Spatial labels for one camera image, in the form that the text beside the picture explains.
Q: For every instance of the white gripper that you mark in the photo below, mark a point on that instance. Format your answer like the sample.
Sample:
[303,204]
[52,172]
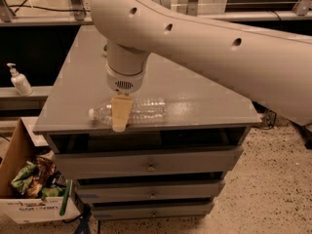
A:
[124,82]

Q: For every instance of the clear plastic water bottle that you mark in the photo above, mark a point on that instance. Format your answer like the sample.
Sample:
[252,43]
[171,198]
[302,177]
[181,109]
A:
[147,110]

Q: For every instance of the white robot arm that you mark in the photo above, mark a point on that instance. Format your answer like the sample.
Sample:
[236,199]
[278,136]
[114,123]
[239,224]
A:
[270,67]

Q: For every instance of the white pump dispenser bottle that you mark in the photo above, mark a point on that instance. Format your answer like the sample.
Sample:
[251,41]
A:
[19,81]

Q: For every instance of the green and yellow sponge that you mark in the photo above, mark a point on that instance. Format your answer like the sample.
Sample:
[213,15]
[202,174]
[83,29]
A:
[105,50]

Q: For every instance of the grey drawer cabinet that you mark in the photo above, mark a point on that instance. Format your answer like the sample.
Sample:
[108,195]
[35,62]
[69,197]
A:
[200,113]

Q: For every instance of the middle grey drawer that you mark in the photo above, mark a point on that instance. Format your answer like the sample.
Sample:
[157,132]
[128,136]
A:
[161,190]

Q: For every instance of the grey drawer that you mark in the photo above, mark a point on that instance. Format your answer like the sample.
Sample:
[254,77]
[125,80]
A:
[155,162]
[161,190]
[153,210]

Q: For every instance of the brown snack bag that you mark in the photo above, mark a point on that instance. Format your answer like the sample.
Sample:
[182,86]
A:
[45,168]

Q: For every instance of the bottom grey drawer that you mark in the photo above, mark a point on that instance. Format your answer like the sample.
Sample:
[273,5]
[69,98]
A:
[153,210]

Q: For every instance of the green marker pen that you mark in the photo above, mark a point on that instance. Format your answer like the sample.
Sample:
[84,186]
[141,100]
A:
[65,198]

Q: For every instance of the cardboard box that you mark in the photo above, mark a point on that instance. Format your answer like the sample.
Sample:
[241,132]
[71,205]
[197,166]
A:
[26,146]

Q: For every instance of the top grey drawer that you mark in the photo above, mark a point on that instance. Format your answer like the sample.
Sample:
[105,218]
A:
[155,162]

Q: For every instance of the green snack bag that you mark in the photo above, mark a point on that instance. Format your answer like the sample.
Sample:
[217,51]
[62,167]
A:
[23,179]

